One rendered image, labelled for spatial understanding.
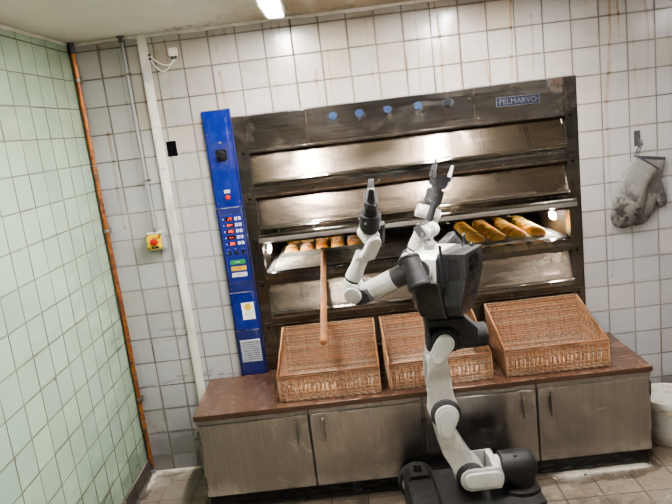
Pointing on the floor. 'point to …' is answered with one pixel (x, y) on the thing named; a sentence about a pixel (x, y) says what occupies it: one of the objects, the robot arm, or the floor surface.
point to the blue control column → (223, 180)
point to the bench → (415, 429)
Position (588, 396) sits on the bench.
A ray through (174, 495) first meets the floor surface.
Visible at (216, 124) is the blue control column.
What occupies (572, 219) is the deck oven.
